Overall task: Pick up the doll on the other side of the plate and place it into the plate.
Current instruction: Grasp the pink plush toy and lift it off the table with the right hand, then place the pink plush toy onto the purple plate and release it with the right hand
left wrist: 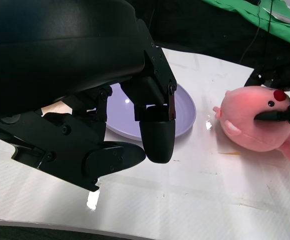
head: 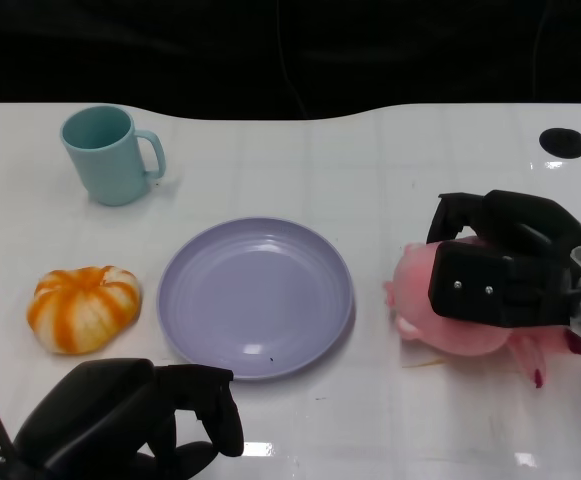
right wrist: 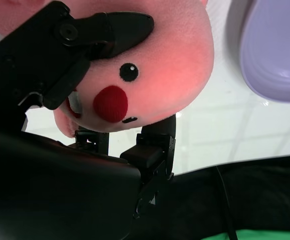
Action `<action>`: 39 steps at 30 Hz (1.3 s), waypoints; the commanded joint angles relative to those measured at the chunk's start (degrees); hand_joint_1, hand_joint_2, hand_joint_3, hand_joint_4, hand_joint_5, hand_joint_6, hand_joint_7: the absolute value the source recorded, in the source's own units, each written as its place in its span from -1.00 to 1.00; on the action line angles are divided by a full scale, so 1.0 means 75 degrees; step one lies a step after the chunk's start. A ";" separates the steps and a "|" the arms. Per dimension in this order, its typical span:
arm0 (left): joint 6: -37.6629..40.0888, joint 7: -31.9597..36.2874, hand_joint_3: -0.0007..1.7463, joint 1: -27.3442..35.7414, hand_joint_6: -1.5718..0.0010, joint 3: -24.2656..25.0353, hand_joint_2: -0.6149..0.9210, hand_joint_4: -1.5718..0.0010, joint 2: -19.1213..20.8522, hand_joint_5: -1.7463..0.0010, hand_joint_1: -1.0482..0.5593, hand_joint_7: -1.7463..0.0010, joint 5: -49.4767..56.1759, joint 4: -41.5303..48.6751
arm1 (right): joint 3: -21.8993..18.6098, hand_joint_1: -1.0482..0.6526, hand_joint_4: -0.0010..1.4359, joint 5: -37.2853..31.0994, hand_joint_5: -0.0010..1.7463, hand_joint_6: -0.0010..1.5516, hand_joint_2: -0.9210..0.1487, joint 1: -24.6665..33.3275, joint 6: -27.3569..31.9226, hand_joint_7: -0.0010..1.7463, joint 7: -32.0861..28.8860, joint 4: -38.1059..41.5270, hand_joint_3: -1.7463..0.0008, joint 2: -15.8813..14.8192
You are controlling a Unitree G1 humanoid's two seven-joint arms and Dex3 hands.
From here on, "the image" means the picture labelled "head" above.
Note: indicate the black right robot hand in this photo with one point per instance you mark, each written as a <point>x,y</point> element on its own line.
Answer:
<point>475,280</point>

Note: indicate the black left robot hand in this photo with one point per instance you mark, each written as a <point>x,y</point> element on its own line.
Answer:
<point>105,410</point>

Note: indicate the pink plush doll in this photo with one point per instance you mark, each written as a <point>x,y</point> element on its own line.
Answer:
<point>415,295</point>

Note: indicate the lavender round plate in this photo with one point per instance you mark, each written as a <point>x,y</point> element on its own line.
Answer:
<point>255,300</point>

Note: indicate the orange white striped pumpkin toy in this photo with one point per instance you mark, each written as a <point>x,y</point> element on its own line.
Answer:
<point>82,312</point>

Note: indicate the black round table grommet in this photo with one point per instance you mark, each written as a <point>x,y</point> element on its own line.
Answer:
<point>563,144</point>

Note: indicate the light blue mug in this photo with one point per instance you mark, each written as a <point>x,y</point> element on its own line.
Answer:
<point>112,170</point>

